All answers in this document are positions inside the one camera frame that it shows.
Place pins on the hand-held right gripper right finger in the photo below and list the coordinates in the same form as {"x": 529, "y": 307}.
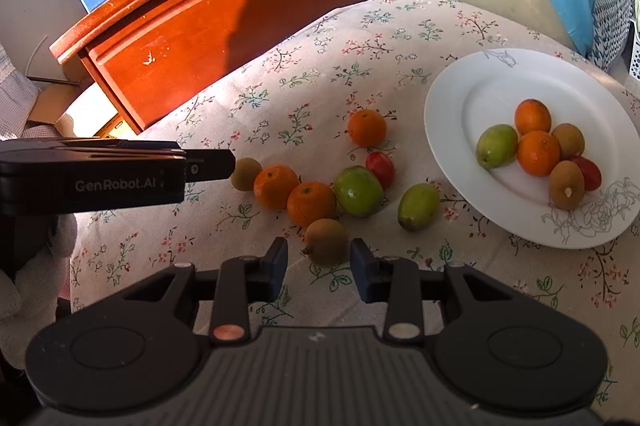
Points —
{"x": 362, "y": 272}

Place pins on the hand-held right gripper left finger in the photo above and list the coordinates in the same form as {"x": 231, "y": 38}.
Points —
{"x": 277, "y": 262}

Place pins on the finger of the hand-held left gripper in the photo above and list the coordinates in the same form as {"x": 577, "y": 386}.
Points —
{"x": 212, "y": 165}

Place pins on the brown kiwi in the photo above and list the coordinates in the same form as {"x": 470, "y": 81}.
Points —
{"x": 566, "y": 185}
{"x": 246, "y": 174}
{"x": 568, "y": 139}
{"x": 326, "y": 242}

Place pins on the orange tangerine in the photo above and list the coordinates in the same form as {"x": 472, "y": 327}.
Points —
{"x": 533, "y": 115}
{"x": 311, "y": 204}
{"x": 275, "y": 187}
{"x": 538, "y": 152}
{"x": 367, "y": 127}

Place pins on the green jujube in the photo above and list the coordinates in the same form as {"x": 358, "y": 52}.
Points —
{"x": 496, "y": 145}
{"x": 358, "y": 191}
{"x": 419, "y": 207}

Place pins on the red cherry tomato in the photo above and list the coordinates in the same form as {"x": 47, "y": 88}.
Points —
{"x": 590, "y": 173}
{"x": 380, "y": 168}

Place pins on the white plate with line drawing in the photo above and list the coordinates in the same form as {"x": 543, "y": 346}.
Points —
{"x": 465, "y": 105}

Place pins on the person's left hand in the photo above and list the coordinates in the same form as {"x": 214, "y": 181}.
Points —
{"x": 35, "y": 286}

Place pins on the cardboard box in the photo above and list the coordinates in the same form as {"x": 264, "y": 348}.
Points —
{"x": 85, "y": 110}

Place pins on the pink checked blanket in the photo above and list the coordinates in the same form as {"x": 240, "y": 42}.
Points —
{"x": 15, "y": 100}

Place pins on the floral tablecloth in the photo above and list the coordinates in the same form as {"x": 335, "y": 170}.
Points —
{"x": 300, "y": 70}

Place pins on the red-brown wooden cabinet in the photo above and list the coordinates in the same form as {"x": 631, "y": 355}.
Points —
{"x": 200, "y": 30}

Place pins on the white perforated basket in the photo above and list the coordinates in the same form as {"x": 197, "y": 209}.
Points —
{"x": 634, "y": 55}

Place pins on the navy white patterned cloth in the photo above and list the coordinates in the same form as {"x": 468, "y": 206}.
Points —
{"x": 612, "y": 5}

